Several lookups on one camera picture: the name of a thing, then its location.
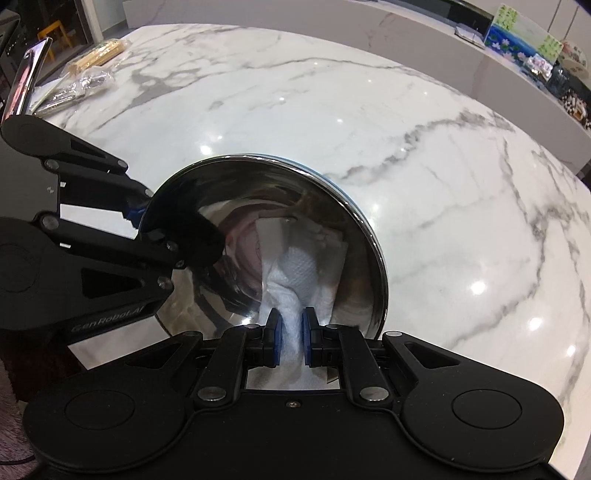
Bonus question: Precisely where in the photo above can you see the small white notebook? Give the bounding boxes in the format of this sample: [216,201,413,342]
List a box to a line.
[454,25,486,48]

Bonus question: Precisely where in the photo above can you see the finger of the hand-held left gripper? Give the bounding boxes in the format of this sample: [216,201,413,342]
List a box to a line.
[0,114,155,232]
[37,210,226,301]

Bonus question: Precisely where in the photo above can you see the printed decorative plate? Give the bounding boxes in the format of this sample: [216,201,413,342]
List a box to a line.
[560,39,591,78]

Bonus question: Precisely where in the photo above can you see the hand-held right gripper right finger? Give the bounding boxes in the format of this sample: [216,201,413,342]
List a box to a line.
[300,306,465,408]

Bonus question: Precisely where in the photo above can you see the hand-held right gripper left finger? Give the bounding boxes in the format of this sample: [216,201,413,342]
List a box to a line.
[121,307,283,409]

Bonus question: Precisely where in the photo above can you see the dark glass jar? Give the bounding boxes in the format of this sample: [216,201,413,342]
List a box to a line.
[549,65,579,101]

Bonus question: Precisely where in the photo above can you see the small snack packets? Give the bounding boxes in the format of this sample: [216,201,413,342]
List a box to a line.
[525,52,554,78]

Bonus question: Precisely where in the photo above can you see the white side counter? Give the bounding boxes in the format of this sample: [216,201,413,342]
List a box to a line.
[124,0,591,178]

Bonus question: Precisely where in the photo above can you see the chrome curved metal bar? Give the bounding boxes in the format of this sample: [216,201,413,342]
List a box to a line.
[4,37,54,117]

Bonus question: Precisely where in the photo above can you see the clear plastic cutlery bag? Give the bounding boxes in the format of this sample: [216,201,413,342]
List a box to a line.
[33,69,117,116]

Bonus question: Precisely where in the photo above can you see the white paper towel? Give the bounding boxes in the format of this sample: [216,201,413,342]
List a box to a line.
[245,217,350,389]

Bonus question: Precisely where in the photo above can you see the floral print tissue box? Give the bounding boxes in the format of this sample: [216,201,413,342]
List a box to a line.
[483,4,563,66]

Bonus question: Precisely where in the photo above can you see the black monitor screen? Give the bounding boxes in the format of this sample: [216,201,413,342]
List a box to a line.
[438,0,496,34]

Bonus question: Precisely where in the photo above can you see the stainless steel bowl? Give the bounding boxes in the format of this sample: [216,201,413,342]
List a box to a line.
[139,154,391,343]

